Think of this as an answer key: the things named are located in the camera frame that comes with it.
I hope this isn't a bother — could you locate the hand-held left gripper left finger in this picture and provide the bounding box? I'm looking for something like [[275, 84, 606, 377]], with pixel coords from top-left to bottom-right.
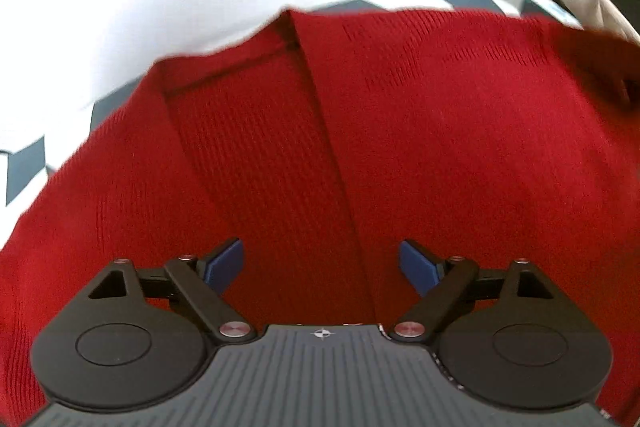
[[87, 238, 252, 345]]

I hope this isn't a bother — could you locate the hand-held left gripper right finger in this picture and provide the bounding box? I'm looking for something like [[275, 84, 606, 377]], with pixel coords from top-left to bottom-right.
[[392, 239, 555, 344]]

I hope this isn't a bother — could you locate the red knit sweater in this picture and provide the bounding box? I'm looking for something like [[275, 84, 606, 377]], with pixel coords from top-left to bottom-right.
[[0, 7, 640, 427]]

